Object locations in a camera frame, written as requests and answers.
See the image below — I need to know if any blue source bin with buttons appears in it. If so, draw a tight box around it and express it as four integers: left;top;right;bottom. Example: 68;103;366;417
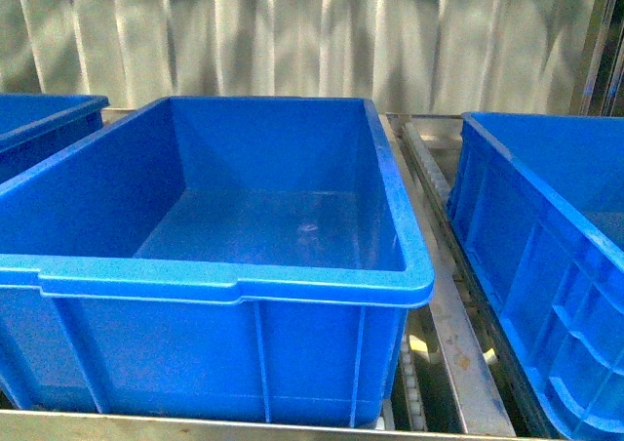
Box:
1;94;109;181

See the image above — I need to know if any blue ribbed bin far right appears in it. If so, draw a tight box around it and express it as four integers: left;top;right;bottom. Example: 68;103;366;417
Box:
447;112;623;440

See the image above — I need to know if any blue empty target bin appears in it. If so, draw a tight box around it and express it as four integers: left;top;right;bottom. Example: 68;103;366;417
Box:
1;97;434;427

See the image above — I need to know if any steel front shelf rail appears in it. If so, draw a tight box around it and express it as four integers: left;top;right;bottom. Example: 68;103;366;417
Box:
0;408;562;441

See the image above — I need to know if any steel divider rail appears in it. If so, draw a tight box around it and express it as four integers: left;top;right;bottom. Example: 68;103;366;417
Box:
382;114;516;438

